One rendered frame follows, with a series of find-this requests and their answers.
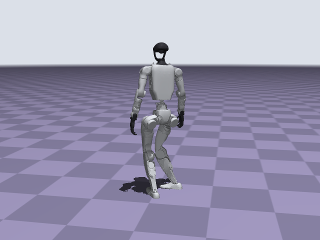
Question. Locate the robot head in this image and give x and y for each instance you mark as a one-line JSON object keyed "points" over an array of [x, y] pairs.
{"points": [[161, 48]]}

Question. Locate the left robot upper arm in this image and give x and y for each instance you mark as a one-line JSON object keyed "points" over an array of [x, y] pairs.
{"points": [[143, 73]]}

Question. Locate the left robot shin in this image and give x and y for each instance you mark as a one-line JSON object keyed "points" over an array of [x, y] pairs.
{"points": [[150, 170]]}

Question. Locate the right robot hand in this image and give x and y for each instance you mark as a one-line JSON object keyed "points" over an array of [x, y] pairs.
{"points": [[181, 119]]}

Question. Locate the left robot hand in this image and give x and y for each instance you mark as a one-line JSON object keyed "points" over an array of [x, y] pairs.
{"points": [[132, 123]]}

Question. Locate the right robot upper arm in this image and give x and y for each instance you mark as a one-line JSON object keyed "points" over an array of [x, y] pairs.
{"points": [[179, 82]]}

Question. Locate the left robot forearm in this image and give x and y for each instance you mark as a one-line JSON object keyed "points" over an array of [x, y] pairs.
{"points": [[136, 104]]}

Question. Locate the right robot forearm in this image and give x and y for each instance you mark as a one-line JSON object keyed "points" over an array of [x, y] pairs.
{"points": [[181, 104]]}

